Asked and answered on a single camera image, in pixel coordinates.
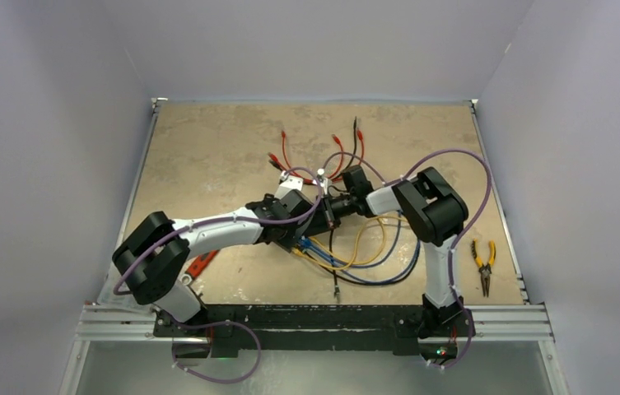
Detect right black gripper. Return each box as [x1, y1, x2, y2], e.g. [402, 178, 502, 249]
[305, 193, 356, 238]

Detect red ethernet cable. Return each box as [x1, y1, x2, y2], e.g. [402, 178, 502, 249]
[280, 130, 344, 184]
[267, 129, 366, 184]

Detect black network switch box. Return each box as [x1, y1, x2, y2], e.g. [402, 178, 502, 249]
[273, 240, 301, 253]

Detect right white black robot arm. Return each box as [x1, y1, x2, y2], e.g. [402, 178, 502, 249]
[323, 165, 468, 335]

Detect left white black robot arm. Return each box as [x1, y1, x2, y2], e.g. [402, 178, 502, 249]
[112, 189, 323, 337]

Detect printed paper sheet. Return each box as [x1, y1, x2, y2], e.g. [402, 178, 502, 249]
[96, 265, 149, 314]

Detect orange ethernet cable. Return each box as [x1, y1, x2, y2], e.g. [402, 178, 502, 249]
[304, 217, 388, 267]

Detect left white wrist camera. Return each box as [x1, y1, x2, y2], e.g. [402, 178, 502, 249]
[273, 170, 304, 199]

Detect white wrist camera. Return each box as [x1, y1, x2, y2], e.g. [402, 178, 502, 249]
[273, 170, 304, 199]
[313, 168, 333, 197]

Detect blue ethernet cable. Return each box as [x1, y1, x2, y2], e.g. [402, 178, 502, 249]
[301, 234, 421, 287]
[301, 212, 404, 269]

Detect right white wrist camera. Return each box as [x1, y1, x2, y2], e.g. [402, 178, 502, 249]
[313, 168, 333, 197]

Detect red handled adjustable wrench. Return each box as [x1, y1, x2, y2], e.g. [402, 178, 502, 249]
[180, 250, 219, 286]

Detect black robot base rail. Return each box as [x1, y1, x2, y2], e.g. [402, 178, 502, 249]
[153, 304, 476, 360]

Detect yellow handled pliers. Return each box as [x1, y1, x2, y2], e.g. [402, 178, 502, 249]
[470, 239, 497, 298]

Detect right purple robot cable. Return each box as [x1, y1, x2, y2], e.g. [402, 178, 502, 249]
[322, 148, 493, 372]

